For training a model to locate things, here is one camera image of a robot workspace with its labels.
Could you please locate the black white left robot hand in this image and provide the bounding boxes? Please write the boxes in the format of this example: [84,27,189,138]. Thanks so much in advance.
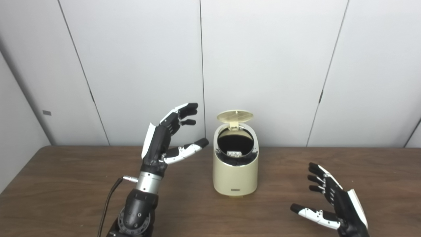
[141,103,210,176]

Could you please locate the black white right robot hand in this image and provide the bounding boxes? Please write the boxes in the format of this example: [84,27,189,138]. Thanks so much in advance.
[290,162,369,237]

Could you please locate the cream round bin lid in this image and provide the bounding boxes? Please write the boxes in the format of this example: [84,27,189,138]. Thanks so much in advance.
[217,110,254,131]

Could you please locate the cream-colored bin body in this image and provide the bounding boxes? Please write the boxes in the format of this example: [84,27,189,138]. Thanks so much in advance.
[212,122,259,197]

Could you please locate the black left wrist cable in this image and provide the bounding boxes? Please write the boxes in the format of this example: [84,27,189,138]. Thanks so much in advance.
[97,176,138,237]

